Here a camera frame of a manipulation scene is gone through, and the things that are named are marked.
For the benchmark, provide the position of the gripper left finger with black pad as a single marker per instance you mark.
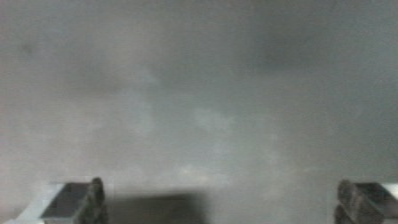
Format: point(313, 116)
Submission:
point(68, 204)

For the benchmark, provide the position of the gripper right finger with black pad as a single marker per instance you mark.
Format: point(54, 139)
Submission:
point(366, 203)

